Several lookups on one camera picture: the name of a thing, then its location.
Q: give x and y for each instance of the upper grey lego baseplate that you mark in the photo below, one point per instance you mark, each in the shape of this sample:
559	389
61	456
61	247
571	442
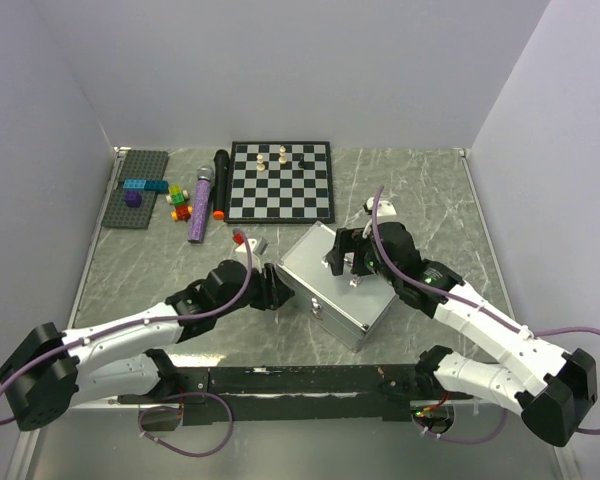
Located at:
143	164

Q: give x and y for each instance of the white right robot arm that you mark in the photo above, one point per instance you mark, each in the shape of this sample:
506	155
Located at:
549	388

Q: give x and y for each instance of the white chess pawn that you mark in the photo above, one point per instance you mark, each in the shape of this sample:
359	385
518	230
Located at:
260	162

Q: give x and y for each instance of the grey metal case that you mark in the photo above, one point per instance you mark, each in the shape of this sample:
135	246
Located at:
345	306

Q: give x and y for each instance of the purple glitter microphone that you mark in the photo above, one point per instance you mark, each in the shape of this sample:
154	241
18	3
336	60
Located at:
202	193

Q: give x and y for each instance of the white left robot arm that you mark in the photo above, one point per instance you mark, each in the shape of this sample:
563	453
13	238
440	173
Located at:
52	370

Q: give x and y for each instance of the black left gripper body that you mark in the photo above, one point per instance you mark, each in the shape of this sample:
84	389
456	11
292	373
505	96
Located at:
262	297

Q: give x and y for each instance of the purple lego brick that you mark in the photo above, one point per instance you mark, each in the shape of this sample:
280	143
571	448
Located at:
133	199

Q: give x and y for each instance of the lower grey lego baseplate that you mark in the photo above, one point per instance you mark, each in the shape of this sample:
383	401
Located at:
118	215

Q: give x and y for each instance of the blue lego brick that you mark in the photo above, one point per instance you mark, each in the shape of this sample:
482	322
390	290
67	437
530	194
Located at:
157	186

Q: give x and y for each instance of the colourful lego car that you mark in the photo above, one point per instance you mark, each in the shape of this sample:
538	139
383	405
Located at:
178	199

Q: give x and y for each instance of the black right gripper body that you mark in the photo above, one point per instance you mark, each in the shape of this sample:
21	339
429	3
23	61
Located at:
365	261

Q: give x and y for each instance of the white chess queen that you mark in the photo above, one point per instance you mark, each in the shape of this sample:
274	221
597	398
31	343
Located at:
282	155

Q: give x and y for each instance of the black white chessboard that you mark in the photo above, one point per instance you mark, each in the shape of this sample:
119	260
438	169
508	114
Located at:
282	193

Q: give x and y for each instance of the grey lego baseplate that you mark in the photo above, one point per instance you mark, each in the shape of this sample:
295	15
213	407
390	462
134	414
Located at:
118	215
143	164

